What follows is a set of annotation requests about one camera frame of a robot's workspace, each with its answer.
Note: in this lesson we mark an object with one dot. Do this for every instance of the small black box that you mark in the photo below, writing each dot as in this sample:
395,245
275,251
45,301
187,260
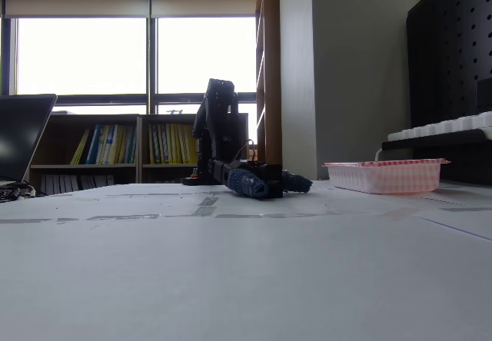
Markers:
274,177

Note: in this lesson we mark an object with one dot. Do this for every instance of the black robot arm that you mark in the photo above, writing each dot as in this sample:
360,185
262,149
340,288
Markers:
217,126

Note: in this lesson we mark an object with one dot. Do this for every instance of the orange black table clamp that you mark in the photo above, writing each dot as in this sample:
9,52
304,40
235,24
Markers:
192,179

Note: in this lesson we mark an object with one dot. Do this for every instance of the low wooden bookshelf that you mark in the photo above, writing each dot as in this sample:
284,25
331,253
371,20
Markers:
169,172
57,141

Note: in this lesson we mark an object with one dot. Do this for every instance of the pink checked tray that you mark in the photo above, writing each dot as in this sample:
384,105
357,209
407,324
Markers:
384,177

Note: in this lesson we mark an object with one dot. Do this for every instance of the tall brown wooden shelf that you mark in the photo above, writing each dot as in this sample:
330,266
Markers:
271,72

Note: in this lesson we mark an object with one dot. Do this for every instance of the blue book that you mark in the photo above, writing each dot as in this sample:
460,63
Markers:
92,145

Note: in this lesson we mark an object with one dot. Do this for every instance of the leaning yellow book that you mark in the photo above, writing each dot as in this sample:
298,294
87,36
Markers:
80,148

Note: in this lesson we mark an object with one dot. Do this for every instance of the white binders row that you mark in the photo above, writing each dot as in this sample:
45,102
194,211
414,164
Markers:
77,183

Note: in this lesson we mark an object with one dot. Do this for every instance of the white power strip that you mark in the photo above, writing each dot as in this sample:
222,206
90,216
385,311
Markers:
442,126

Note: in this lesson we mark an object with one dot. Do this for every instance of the beige roller blind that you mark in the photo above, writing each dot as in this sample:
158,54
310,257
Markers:
203,2
77,4

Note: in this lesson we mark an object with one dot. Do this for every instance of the black pegboard panel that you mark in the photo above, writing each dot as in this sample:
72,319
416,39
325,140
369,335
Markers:
446,60

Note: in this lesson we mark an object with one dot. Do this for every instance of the dark laptop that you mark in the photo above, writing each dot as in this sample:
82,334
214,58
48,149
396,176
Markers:
21,137

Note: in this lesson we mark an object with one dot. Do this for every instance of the dark grey angular box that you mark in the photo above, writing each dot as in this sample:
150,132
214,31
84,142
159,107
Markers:
484,95

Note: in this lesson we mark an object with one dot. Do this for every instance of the dark window frame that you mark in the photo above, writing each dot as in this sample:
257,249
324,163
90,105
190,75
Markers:
151,68

